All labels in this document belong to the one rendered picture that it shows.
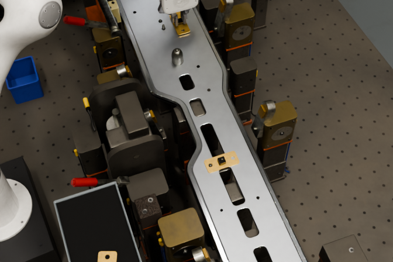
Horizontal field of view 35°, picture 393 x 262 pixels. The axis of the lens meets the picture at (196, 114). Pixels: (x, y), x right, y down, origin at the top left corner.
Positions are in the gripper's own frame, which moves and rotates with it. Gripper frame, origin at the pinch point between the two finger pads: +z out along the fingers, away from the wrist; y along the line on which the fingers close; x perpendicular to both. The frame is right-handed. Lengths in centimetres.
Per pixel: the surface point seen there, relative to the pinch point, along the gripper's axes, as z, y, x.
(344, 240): 0, 13, -76
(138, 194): -5, -27, -52
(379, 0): 102, 127, 63
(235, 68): 3.9, 9.6, -19.8
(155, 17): 3.1, -5.9, 4.8
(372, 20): 102, 117, 52
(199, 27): 3.0, 4.8, -3.3
